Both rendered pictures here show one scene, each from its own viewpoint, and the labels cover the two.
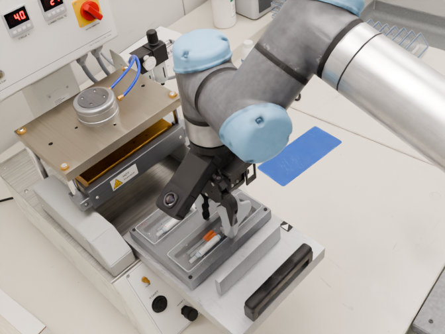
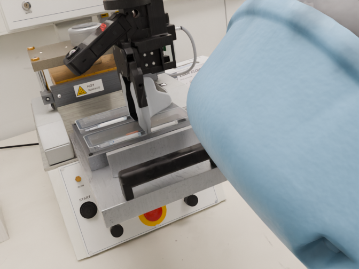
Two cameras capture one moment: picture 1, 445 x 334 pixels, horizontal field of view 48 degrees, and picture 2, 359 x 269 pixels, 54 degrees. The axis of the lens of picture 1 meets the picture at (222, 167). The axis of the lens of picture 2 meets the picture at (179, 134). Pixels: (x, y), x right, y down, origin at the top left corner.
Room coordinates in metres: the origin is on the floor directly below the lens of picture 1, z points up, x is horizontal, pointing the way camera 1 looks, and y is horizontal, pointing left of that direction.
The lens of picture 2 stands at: (0.03, -0.23, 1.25)
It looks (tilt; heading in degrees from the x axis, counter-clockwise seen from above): 26 degrees down; 20
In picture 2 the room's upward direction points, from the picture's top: 9 degrees counter-clockwise
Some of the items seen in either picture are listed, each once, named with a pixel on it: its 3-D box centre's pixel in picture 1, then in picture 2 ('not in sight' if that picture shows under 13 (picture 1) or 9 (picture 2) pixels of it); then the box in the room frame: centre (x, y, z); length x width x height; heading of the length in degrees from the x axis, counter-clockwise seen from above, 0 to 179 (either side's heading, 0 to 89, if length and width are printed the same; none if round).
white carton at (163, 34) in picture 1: (150, 56); (188, 72); (1.39, 0.18, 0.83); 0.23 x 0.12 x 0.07; 137
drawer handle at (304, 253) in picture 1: (279, 279); (171, 167); (0.43, -0.07, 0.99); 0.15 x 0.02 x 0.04; 130
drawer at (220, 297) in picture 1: (220, 241); (142, 143); (0.53, 0.02, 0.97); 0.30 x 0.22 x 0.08; 40
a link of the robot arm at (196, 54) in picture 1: (205, 77); not in sight; (0.55, 0.01, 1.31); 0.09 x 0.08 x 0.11; 23
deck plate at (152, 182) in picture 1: (112, 171); (104, 110); (0.80, 0.24, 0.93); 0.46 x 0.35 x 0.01; 40
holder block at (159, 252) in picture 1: (200, 223); (133, 128); (0.57, 0.05, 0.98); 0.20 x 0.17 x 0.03; 130
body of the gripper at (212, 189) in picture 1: (220, 159); (138, 37); (0.56, 0.00, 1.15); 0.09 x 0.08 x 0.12; 130
